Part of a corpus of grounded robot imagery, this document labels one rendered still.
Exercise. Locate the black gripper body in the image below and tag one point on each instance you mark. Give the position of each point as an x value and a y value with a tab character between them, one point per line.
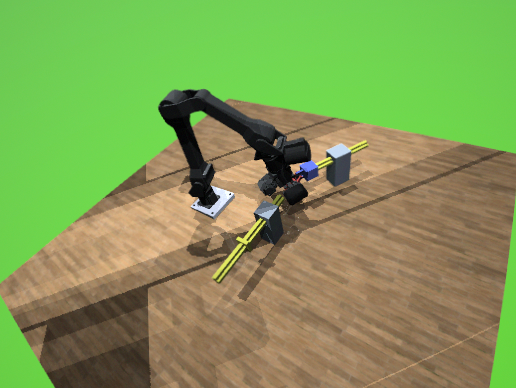
296	191

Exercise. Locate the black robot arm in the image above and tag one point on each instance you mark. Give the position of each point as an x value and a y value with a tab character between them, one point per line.
176	109

